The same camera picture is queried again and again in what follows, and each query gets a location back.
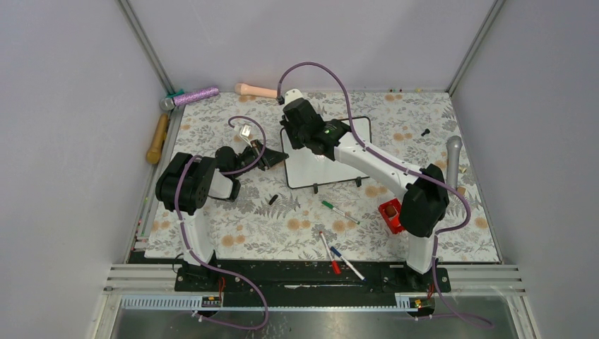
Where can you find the silver toy microphone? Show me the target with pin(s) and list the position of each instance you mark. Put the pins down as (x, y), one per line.
(454, 145)

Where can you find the purple glitter microphone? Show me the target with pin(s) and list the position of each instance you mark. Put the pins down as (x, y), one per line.
(182, 98)

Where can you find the red capped marker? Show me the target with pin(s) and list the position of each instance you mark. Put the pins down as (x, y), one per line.
(330, 255)

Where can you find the red plastic box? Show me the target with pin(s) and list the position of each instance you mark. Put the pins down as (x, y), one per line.
(394, 225)

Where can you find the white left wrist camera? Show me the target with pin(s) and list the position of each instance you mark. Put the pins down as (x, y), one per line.
(244, 132)

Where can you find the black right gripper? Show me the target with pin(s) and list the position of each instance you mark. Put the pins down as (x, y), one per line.
(288, 127)

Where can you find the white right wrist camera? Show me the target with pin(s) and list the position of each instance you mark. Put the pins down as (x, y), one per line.
(289, 96)

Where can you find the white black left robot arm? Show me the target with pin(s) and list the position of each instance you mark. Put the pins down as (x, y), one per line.
(189, 181)

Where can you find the small black-framed whiteboard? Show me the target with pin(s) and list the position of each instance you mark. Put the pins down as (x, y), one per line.
(303, 169)

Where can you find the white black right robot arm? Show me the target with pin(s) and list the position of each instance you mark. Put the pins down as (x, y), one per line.
(421, 191)

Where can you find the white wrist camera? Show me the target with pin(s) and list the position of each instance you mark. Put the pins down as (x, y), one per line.
(289, 96)
(244, 132)

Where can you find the blue capped marker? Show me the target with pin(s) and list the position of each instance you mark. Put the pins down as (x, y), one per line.
(348, 264)

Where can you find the brown cylinder in box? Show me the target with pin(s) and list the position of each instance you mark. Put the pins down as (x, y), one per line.
(390, 211)

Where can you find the black marker cap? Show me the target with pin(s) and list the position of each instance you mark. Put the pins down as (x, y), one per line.
(273, 199)

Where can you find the peach toy microphone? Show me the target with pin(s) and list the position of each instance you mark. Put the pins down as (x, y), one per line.
(245, 89)

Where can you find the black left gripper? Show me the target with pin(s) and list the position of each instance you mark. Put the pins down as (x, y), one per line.
(265, 157)

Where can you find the green capped marker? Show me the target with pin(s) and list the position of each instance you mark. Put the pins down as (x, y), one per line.
(340, 212)

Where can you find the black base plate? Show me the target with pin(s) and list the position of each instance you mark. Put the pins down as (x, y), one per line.
(247, 283)

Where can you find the gold toy microphone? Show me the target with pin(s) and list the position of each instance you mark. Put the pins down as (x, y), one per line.
(154, 153)

